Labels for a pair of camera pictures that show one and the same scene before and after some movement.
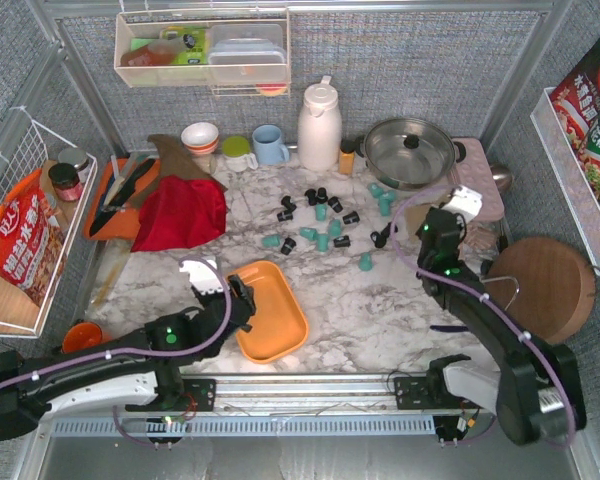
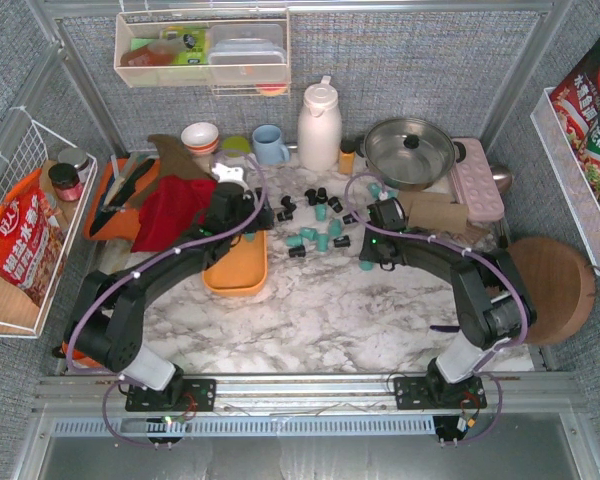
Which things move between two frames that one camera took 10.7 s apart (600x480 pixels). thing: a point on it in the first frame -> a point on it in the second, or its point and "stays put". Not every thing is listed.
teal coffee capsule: [365, 261] stays put
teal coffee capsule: [335, 227] stays put
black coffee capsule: [342, 241] stays put
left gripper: [238, 298] -> [262, 216]
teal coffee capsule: [322, 241] stays put
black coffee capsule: [286, 215] stays put
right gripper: [431, 220] -> [375, 215]
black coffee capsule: [311, 194] stays put
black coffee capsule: [287, 246] -> [299, 250]
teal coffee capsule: [321, 212] stays put
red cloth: [180, 213] stays put
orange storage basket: [279, 322] -> [242, 270]
